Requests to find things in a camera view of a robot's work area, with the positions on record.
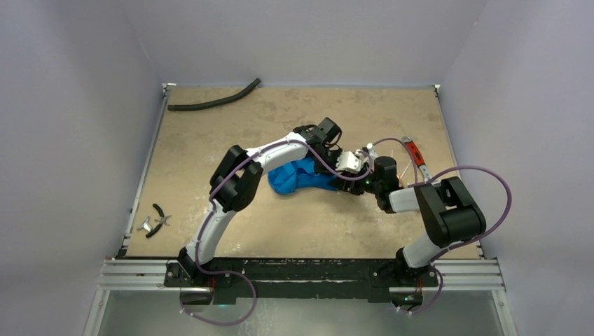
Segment blue cloth napkin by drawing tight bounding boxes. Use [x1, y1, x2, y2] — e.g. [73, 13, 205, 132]
[267, 157, 338, 195]

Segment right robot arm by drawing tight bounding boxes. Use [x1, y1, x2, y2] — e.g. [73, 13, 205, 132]
[330, 156, 486, 285]

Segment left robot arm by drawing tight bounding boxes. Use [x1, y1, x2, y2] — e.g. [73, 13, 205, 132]
[177, 117, 342, 286]

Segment white plastic utensil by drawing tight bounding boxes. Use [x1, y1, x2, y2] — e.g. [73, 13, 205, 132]
[399, 160, 413, 179]

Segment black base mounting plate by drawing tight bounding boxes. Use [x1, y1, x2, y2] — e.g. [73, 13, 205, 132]
[164, 257, 438, 305]

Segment black foam tube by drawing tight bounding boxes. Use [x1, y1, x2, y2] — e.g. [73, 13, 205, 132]
[167, 78, 261, 112]

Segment small tool at left edge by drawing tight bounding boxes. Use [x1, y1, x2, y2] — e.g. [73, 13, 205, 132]
[137, 216, 153, 232]

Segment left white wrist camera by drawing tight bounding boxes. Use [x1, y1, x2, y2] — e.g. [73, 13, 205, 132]
[336, 151, 363, 174]

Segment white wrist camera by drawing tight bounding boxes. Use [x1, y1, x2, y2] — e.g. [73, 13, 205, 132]
[355, 143, 378, 165]
[336, 151, 363, 174]

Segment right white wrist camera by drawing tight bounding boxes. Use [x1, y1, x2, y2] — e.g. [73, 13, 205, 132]
[355, 143, 378, 165]

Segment red handled adjustable wrench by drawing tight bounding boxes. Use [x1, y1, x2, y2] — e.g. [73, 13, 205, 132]
[402, 136, 432, 181]

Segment black handled pliers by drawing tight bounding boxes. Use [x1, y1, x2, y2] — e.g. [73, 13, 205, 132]
[145, 203, 172, 239]

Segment aluminium frame rail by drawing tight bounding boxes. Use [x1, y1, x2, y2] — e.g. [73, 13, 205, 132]
[97, 258, 504, 293]

